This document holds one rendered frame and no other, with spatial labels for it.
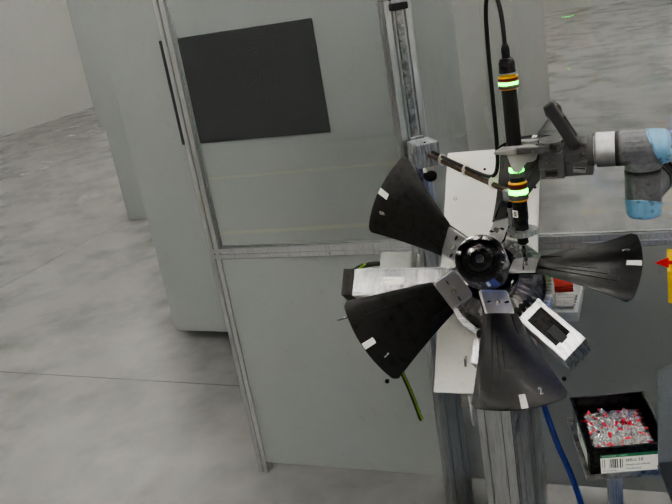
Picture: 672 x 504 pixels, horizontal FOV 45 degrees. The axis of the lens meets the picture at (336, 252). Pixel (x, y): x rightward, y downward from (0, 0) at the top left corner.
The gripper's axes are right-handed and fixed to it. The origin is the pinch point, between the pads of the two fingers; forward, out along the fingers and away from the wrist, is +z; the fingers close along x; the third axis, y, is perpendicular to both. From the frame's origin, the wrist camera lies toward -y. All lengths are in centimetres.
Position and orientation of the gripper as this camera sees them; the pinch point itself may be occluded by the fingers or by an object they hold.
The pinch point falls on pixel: (501, 146)
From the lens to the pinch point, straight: 187.5
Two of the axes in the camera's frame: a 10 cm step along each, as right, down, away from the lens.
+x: 3.4, -3.6, 8.7
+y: 1.5, 9.3, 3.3
